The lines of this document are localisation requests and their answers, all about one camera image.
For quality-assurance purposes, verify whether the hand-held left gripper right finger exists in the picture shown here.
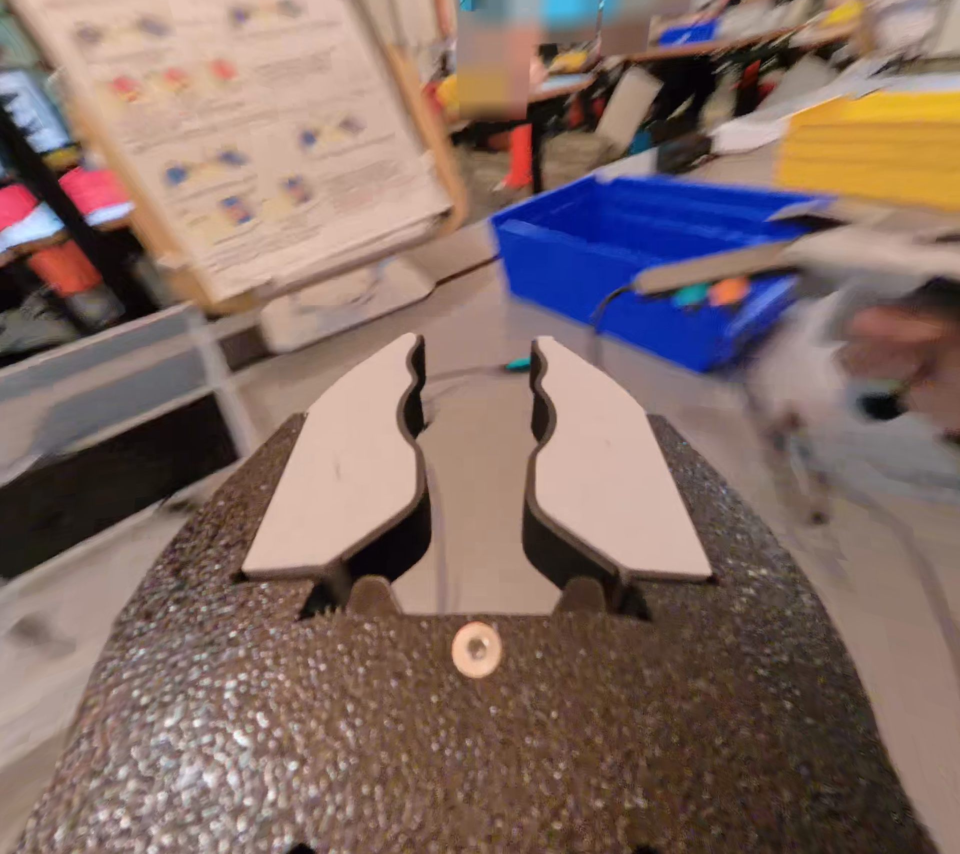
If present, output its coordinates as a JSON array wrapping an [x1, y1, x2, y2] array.
[[522, 336, 714, 585]]

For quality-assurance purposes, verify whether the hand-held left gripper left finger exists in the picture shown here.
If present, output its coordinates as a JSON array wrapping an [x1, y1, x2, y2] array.
[[241, 334, 433, 582]]

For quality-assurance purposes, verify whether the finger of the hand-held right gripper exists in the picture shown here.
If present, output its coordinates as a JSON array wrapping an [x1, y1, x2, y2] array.
[[780, 222, 960, 273]]

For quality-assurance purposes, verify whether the orange plug black cable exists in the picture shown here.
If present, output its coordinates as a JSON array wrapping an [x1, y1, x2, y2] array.
[[588, 276, 753, 375]]

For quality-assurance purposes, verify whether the grey metal USB hub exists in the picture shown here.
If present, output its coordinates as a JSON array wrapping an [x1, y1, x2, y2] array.
[[634, 240, 796, 297]]

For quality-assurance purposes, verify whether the grey desk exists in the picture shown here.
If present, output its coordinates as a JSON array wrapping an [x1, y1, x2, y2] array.
[[0, 119, 960, 854]]

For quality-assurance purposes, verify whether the person's right hand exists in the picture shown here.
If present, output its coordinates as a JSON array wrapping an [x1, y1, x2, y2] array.
[[847, 308, 960, 436]]

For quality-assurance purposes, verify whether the stack of yellow bins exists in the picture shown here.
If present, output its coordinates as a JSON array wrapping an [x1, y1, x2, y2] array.
[[775, 90, 960, 211]]

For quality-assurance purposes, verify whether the blue plastic bin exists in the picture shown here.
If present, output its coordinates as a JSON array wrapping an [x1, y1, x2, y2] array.
[[491, 174, 835, 375]]

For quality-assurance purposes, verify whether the wooden sheet stand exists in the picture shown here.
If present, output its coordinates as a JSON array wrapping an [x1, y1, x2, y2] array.
[[0, 0, 471, 354]]

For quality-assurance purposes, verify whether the red table leg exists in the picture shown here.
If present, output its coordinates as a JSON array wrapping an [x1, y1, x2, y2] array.
[[501, 122, 538, 192]]

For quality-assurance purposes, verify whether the black vertical pole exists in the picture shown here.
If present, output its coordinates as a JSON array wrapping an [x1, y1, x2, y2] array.
[[0, 100, 177, 303]]

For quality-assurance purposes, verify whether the printed instruction sheet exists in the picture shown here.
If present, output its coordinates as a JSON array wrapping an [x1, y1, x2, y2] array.
[[0, 0, 451, 303]]

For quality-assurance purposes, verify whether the teal plug thin cable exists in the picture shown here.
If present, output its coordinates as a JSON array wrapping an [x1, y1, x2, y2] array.
[[423, 357, 535, 435]]

